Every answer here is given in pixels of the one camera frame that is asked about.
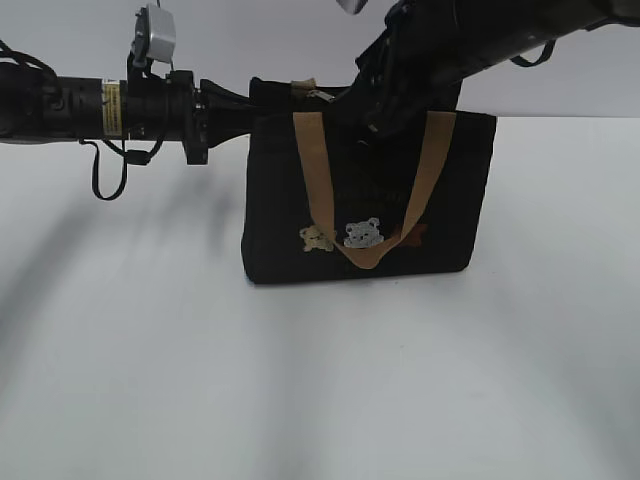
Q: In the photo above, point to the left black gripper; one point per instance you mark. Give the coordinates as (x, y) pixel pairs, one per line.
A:
(166, 109)

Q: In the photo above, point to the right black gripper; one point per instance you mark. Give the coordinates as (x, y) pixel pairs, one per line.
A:
(386, 94)

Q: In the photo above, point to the silver zipper pull with ring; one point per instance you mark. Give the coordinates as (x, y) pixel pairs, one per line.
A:
(320, 95)

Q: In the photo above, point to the black canvas tote bag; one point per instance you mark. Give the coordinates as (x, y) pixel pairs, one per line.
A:
(372, 181)

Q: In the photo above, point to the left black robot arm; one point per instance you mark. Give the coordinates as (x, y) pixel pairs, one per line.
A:
(38, 106)

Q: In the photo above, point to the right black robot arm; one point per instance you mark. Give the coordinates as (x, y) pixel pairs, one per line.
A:
(427, 47)

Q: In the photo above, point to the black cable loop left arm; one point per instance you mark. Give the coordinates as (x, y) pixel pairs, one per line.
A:
(111, 162)

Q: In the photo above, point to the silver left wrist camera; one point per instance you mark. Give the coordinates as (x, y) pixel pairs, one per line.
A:
(154, 36)

